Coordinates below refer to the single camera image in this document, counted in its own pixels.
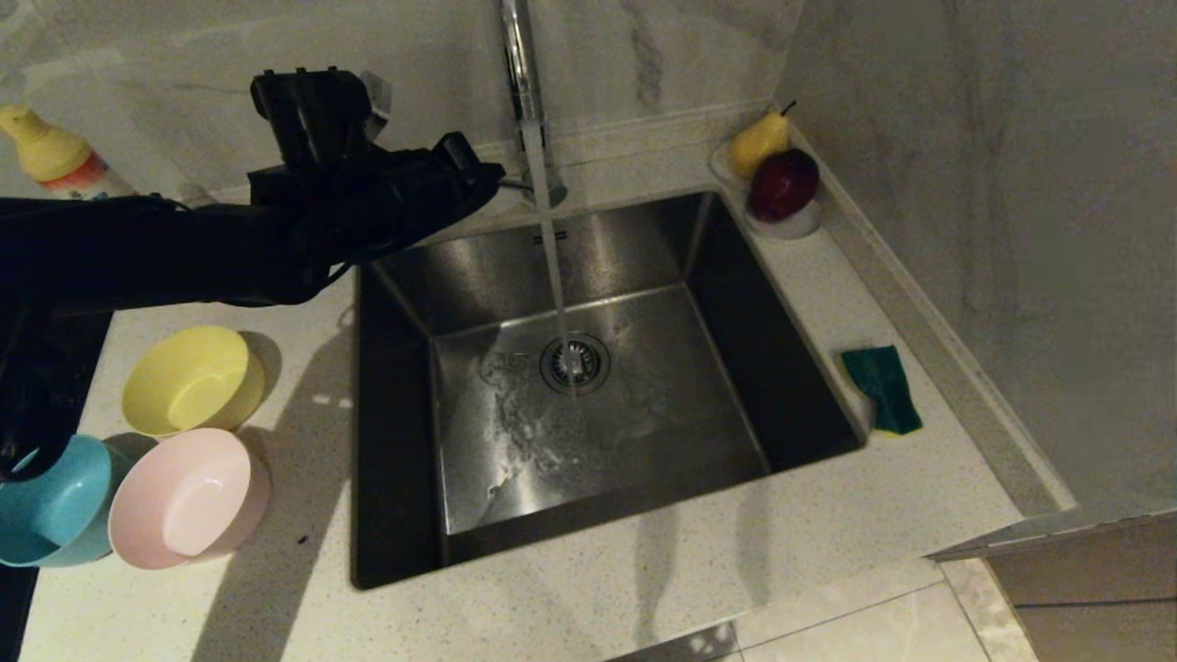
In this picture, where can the small white fruit dish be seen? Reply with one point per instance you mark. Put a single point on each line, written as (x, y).
(800, 228)

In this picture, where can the light wooden cabinet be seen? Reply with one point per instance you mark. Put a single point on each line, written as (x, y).
(1094, 588)

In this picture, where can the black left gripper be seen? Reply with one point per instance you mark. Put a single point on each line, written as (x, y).
(368, 211)

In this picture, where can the pink plastic bowl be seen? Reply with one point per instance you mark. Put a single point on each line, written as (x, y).
(184, 501)

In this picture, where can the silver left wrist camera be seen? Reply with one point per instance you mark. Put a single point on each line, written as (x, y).
(379, 97)

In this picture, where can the stainless steel sink basin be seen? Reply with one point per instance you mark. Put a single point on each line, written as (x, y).
(644, 441)

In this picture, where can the blue plastic bowl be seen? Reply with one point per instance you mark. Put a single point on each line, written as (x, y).
(64, 501)

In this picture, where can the chrome faucet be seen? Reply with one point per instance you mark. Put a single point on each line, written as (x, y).
(519, 55)

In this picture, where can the yellow pear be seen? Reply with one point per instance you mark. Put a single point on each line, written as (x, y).
(759, 142)

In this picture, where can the black glass cooktop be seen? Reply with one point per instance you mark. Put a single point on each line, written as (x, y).
(14, 616)

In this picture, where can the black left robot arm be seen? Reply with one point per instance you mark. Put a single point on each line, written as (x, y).
(138, 248)

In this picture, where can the orange yellow detergent bottle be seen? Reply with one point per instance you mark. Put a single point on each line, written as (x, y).
(46, 152)

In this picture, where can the yellow plastic bowl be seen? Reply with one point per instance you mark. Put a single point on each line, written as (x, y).
(184, 382)

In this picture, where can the round metal drain strainer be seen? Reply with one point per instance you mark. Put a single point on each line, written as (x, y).
(576, 363)

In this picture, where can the yellow green sponge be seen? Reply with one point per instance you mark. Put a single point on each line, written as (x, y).
(885, 386)

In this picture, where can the dark red apple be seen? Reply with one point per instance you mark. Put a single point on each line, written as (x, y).
(786, 184)

